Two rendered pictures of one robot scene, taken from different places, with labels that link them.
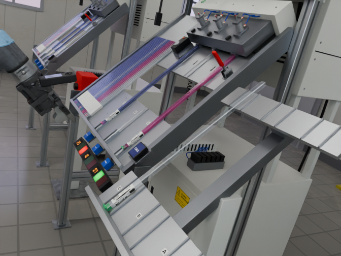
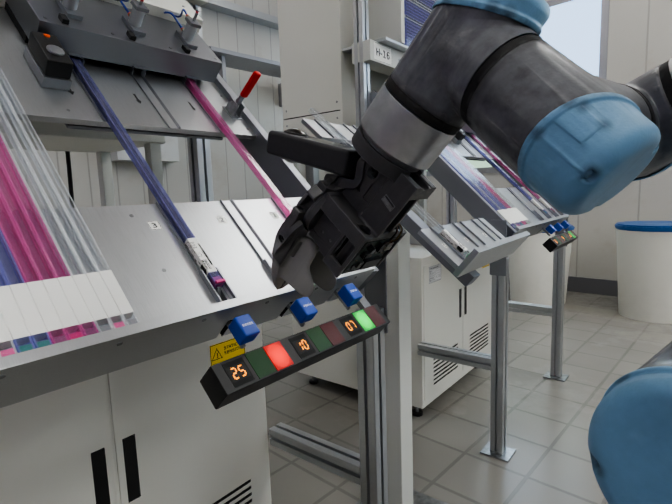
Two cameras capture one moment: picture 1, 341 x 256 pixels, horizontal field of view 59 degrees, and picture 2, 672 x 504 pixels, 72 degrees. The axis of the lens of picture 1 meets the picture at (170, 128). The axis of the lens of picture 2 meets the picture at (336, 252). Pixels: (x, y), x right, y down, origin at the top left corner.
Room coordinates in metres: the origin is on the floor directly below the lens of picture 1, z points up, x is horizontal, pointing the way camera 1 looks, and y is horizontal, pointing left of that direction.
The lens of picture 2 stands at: (1.10, 0.86, 0.86)
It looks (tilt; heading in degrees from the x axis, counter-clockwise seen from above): 7 degrees down; 252
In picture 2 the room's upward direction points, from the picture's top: 2 degrees counter-clockwise
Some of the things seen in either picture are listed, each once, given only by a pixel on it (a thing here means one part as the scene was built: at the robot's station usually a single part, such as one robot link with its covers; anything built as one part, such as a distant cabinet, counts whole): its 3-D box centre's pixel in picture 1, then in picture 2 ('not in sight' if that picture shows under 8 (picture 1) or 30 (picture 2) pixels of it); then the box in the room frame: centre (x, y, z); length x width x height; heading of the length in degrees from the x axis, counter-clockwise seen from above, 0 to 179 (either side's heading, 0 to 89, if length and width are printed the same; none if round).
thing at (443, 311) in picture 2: not in sight; (432, 238); (0.11, -0.89, 0.65); 1.01 x 0.73 x 1.29; 124
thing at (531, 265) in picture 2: not in sight; (538, 263); (-1.34, -1.90, 0.28); 0.48 x 0.46 x 0.56; 29
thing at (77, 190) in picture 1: (79, 134); not in sight; (1.77, 0.55, 0.39); 0.24 x 0.24 x 0.78; 34
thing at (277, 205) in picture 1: (199, 201); (48, 456); (1.43, -0.24, 0.31); 0.70 x 0.65 x 0.62; 34
